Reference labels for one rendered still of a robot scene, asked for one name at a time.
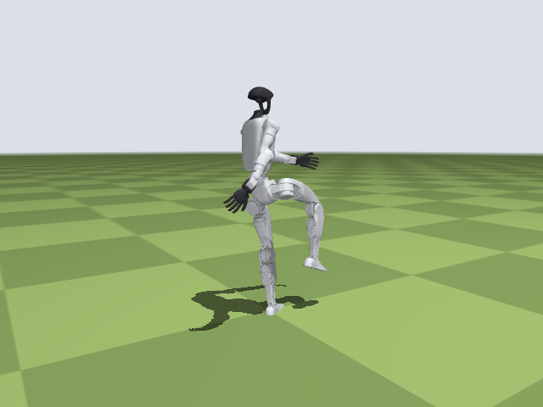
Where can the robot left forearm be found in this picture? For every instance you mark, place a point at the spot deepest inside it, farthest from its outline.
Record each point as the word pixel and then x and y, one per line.
pixel 280 157

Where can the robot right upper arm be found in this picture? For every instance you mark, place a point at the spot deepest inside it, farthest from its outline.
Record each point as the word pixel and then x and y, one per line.
pixel 270 128

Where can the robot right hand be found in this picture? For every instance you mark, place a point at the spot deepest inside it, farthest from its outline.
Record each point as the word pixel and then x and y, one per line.
pixel 241 196

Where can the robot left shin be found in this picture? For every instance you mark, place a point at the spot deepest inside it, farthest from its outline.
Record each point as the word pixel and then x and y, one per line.
pixel 268 275

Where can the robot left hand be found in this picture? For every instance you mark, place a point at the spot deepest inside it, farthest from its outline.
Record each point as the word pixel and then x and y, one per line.
pixel 303 160

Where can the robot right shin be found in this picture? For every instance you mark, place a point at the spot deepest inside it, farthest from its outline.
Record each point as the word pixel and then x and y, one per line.
pixel 315 229

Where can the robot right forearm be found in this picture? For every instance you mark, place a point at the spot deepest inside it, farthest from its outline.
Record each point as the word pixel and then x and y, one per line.
pixel 259 168

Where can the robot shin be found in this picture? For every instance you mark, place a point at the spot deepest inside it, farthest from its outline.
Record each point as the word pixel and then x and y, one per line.
pixel 268 275
pixel 315 229

